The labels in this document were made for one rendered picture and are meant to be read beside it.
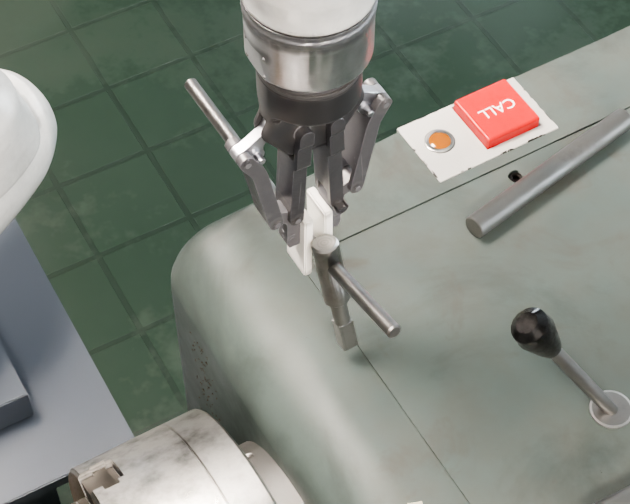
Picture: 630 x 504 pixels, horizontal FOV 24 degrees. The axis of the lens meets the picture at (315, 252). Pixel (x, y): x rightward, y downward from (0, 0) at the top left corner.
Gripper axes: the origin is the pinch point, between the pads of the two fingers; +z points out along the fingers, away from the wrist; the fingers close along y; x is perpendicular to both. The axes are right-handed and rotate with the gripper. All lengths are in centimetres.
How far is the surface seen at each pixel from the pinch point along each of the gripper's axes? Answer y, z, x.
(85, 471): 22.6, 17.3, 1.2
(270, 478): 9.2, 18.2, 9.2
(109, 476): 21.1, 16.9, 2.9
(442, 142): -20.2, 10.9, -10.2
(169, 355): -15, 137, -79
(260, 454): 8.5, 19.5, 6.1
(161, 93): -43, 137, -139
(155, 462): 17.5, 14.8, 4.7
